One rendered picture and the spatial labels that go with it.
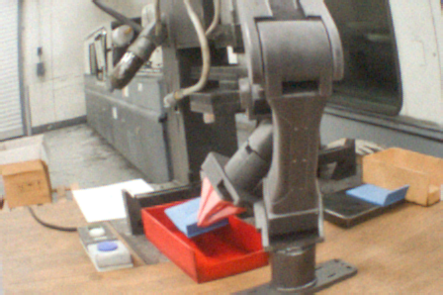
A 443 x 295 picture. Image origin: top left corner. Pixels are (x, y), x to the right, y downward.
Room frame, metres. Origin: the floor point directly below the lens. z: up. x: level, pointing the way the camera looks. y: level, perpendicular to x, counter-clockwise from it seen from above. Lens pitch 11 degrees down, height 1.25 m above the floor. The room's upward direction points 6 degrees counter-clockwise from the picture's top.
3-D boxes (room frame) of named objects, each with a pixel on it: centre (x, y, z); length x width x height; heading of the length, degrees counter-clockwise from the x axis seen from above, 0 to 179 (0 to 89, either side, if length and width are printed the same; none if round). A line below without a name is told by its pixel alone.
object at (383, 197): (0.97, -0.30, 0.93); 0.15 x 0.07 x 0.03; 23
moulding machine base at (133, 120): (6.84, 0.91, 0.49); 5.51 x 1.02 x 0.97; 20
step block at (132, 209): (0.99, 0.16, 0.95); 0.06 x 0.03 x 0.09; 114
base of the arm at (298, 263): (0.66, -0.08, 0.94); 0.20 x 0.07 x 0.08; 114
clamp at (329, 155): (1.19, -0.22, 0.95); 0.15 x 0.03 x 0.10; 114
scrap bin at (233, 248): (0.86, 0.05, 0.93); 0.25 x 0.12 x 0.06; 24
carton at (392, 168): (1.02, -0.41, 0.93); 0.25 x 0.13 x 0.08; 24
